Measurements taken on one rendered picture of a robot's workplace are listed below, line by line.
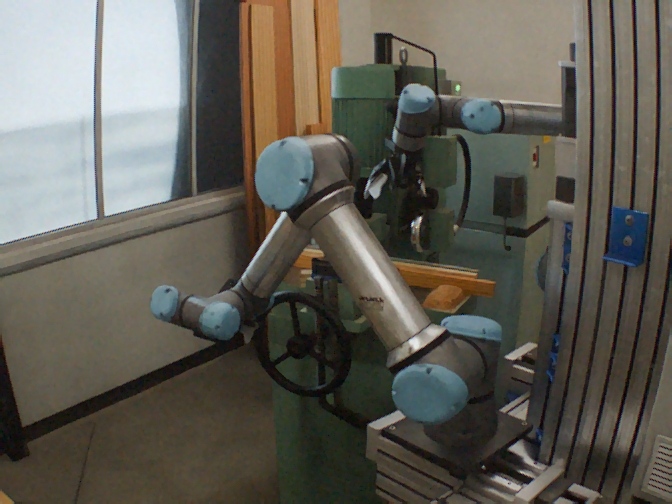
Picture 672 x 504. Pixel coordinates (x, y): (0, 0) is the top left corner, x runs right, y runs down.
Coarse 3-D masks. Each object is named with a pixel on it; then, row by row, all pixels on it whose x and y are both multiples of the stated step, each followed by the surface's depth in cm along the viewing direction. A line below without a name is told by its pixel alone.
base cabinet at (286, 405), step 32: (352, 384) 179; (384, 384) 173; (288, 416) 193; (320, 416) 187; (384, 416) 176; (288, 448) 197; (320, 448) 190; (352, 448) 184; (288, 480) 201; (320, 480) 194; (352, 480) 187
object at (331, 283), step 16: (320, 288) 163; (336, 288) 162; (336, 304) 162; (320, 320) 165; (320, 336) 166; (320, 352) 166; (336, 352) 164; (320, 368) 167; (320, 384) 168; (320, 400) 169; (336, 400) 166; (336, 416) 170; (352, 416) 167
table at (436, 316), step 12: (300, 276) 188; (288, 288) 182; (300, 288) 180; (420, 288) 177; (420, 300) 168; (468, 300) 169; (300, 312) 170; (432, 312) 162; (444, 312) 160; (456, 312) 161; (468, 312) 171; (324, 324) 167; (348, 324) 163; (360, 324) 161
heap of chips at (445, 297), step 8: (440, 288) 166; (448, 288) 166; (456, 288) 167; (432, 296) 164; (440, 296) 163; (448, 296) 162; (456, 296) 164; (464, 296) 169; (424, 304) 164; (432, 304) 162; (440, 304) 161; (448, 304) 161; (456, 304) 163
